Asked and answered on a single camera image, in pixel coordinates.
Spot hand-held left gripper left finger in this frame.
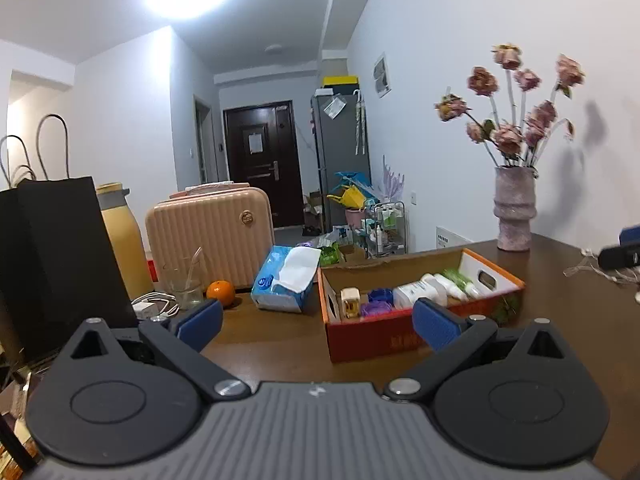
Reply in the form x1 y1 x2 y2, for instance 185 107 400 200
57 300 251 403

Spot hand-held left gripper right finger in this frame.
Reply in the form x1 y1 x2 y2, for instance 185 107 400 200
384 297 573 403

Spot large white bottle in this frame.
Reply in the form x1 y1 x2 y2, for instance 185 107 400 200
392 280 442 309

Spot white tube bottle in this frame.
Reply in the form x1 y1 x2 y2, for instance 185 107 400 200
420 273 449 307
434 273 469 302

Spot green transparent bottle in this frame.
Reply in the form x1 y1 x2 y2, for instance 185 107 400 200
444 268 483 299

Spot red cardboard box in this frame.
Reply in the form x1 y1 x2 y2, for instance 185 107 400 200
317 247 527 364

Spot blue white tissue pack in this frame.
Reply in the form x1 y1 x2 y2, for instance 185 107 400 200
250 245 322 313

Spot orange fruit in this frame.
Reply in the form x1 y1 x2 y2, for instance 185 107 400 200
206 280 236 308

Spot clear drinking glass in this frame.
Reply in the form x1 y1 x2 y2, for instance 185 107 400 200
161 247 207 311

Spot pink ribbed suitcase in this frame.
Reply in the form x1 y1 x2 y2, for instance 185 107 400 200
145 182 275 291

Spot cream capped perfume bottle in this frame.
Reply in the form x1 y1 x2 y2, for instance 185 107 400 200
340 287 362 320

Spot metal trolley rack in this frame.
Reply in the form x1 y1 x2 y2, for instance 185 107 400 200
362 200 408 260

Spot yellow thermos flask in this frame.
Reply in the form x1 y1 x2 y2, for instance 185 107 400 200
95 182 153 306

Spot pink textured vase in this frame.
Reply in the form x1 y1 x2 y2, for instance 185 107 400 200
494 166 537 252

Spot blue yellow plastic toy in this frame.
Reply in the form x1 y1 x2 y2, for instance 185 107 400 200
327 171 375 211

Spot black paper bag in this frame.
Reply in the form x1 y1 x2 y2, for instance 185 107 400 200
0 114 140 368

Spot brown cardboard carton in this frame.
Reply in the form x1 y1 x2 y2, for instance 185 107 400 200
303 190 327 232

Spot dark brown entrance door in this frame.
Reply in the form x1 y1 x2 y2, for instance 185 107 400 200
223 101 304 229

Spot grey side door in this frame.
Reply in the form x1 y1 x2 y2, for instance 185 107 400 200
194 95 217 186

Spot dried pink roses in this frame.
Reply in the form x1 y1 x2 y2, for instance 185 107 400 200
434 42 586 168

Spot grey refrigerator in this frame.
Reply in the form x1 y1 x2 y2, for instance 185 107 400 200
311 92 372 228

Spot white folded umbrella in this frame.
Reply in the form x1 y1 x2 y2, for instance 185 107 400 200
353 89 365 156

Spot white charger with cable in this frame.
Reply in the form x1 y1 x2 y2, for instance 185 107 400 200
131 292 180 322

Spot white wall socket panel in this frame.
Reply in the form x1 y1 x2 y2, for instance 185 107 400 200
436 226 469 250

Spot white wall picture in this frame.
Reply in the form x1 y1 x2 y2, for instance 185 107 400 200
372 52 392 99

